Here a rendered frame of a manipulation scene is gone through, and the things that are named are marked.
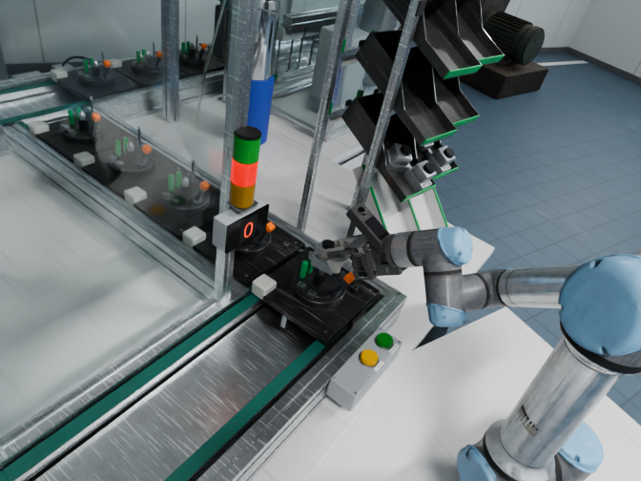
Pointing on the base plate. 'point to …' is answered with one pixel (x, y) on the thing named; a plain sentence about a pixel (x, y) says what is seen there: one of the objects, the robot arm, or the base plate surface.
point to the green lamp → (246, 150)
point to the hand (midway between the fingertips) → (325, 247)
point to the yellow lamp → (241, 196)
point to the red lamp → (243, 174)
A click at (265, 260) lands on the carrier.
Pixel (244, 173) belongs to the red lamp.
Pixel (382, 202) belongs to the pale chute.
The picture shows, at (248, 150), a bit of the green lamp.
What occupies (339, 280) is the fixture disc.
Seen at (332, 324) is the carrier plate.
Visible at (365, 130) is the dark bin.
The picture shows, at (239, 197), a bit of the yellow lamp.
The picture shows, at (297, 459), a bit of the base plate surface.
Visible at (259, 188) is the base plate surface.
